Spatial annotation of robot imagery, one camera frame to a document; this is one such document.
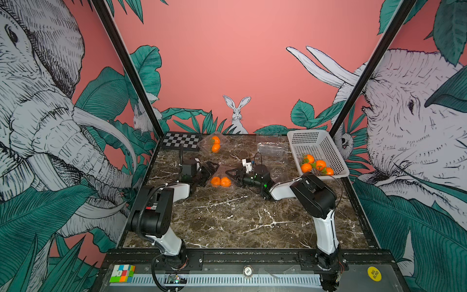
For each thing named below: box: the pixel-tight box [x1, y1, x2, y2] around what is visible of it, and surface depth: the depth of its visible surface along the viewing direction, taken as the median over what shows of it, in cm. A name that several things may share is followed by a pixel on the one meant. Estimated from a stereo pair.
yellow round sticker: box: [367, 266, 382, 283], surface depth 73 cm
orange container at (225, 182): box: [220, 176, 232, 188], surface depth 93 cm
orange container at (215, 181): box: [210, 176, 221, 187], surface depth 95 cm
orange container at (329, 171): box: [325, 166, 334, 176], surface depth 100 cm
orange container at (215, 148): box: [211, 143, 221, 154], surface depth 110 cm
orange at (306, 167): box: [300, 163, 312, 174], surface depth 100 cm
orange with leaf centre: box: [315, 159, 327, 171], surface depth 103 cm
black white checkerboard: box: [161, 132, 202, 152], surface depth 114 cm
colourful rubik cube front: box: [109, 264, 136, 283], surface depth 68 cm
